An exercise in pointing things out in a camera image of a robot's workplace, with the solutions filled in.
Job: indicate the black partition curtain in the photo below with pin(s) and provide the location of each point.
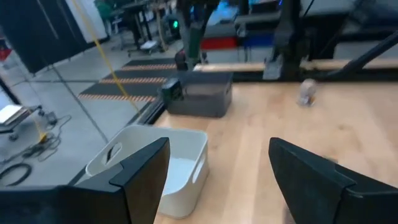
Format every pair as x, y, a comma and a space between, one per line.
40, 31

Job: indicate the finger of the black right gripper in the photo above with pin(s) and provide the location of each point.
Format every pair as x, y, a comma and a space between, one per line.
209, 12
184, 28

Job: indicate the white rolling cart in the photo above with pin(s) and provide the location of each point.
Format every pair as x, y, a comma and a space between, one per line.
12, 113

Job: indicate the black hazard striped floor mat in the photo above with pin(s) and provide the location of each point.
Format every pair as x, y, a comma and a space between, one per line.
149, 62
136, 88

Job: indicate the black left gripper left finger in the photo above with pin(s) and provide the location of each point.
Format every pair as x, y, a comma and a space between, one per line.
93, 205

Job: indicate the white hanging sheet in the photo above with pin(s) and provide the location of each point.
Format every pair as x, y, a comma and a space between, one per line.
90, 21

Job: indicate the cork lidded saffron jar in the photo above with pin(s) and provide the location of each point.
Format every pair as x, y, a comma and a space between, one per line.
307, 91

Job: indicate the white plastic bin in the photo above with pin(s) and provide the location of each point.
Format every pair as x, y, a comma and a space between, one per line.
186, 146

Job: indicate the black rolling monitor stand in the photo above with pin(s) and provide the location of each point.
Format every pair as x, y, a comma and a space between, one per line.
136, 28

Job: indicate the black speaker with green light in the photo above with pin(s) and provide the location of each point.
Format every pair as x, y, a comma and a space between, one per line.
174, 31

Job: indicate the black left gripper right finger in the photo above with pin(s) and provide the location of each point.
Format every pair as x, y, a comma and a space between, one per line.
326, 199

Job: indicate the dark grey plastic bin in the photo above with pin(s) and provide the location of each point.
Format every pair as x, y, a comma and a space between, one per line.
202, 102

